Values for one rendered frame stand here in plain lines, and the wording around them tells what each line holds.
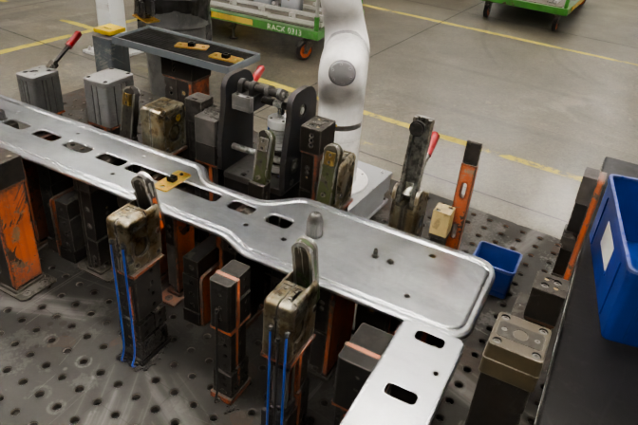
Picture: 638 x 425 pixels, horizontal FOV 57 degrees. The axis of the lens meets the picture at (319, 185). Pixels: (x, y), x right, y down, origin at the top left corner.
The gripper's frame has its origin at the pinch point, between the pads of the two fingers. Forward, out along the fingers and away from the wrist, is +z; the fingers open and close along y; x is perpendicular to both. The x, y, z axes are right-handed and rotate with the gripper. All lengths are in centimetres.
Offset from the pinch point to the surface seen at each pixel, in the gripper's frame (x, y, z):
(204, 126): 34.6, 5.0, 18.2
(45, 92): -14.4, 23.3, 22.6
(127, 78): 9.3, 10.8, 13.5
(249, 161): 39.9, -3.7, 27.5
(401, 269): 92, 1, 24
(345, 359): 100, 22, 26
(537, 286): 114, -4, 16
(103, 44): -12.2, 6.8, 11.5
